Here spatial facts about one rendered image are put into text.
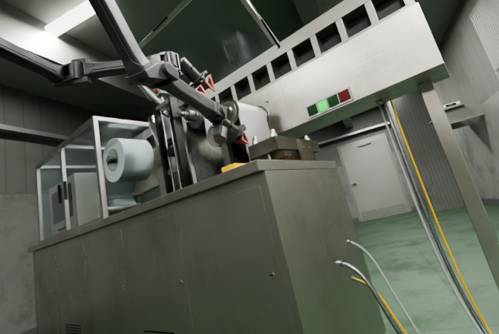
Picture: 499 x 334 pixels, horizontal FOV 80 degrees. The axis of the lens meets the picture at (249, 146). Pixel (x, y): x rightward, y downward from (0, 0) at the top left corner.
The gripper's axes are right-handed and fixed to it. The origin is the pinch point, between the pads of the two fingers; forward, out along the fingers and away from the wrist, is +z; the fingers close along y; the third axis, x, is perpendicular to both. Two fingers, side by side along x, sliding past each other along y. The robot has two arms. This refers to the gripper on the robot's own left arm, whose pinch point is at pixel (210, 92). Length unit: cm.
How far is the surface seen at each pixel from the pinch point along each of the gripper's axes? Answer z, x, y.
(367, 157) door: 555, 505, -168
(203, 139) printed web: 23.3, 6.0, -34.1
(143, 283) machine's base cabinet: 39, -71, -56
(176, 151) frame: 11.8, -14.0, -33.1
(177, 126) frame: 4.2, -4.3, -28.7
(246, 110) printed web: 20.4, 5.8, 4.3
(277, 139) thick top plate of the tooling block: 27.7, -18.6, 23.9
